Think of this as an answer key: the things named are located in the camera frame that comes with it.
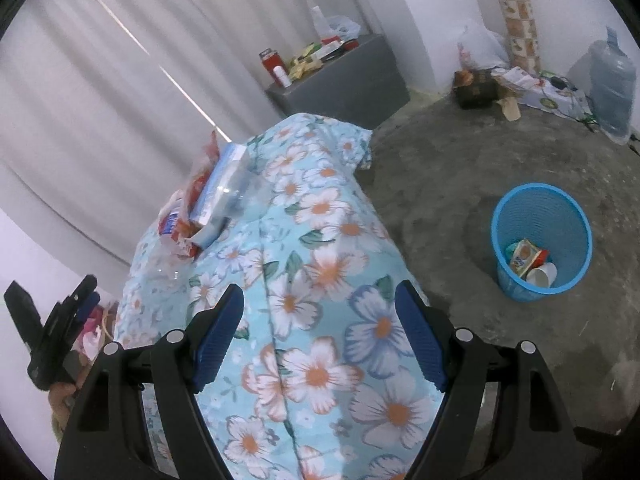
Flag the white paper cup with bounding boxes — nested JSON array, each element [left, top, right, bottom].
[[526, 262, 558, 288]]

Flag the red white paper bag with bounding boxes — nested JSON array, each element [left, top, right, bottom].
[[156, 131, 220, 259]]

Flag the yellow snack packet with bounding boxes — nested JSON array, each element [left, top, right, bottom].
[[509, 238, 541, 278]]

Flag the clear plastic cup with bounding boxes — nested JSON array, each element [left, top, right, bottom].
[[214, 168, 273, 222]]

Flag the red plastic wrapper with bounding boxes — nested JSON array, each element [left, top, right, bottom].
[[532, 249, 549, 269]]

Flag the green plastic bag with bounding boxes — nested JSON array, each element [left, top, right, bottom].
[[504, 242, 518, 260]]

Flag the person's left hand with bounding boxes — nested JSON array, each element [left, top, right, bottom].
[[48, 382, 77, 430]]

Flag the floral blue quilt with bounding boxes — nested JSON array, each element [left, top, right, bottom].
[[114, 114, 442, 479]]

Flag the blue plastic waste basket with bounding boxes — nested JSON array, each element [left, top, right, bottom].
[[490, 183, 593, 302]]

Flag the white curtain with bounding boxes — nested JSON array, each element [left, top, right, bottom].
[[1, 0, 372, 289]]

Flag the brown paper scrap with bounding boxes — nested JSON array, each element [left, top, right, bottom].
[[498, 96, 522, 122]]

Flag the white patterned floor cloth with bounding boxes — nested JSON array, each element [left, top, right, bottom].
[[491, 67, 594, 122]]

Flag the dark cardboard box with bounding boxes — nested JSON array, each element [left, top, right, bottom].
[[452, 70, 499, 110]]

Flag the small white bottle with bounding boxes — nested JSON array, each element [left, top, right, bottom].
[[272, 65, 292, 88]]

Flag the large empty water jug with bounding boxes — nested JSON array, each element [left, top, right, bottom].
[[589, 27, 637, 145]]

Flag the red thermos flask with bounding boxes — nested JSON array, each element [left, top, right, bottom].
[[259, 48, 288, 81]]

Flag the rolled patterned mat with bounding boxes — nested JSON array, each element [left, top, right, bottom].
[[498, 0, 540, 75]]

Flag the grey bedside cabinet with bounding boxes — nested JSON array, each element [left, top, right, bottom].
[[266, 35, 410, 130]]

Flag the white plastic shopping bag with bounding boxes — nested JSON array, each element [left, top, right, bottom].
[[458, 21, 511, 70]]

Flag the snack packets on cabinet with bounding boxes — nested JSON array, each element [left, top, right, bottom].
[[288, 39, 359, 81]]

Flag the clear plastic bag on cabinet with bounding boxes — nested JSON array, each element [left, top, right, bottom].
[[310, 6, 361, 42]]

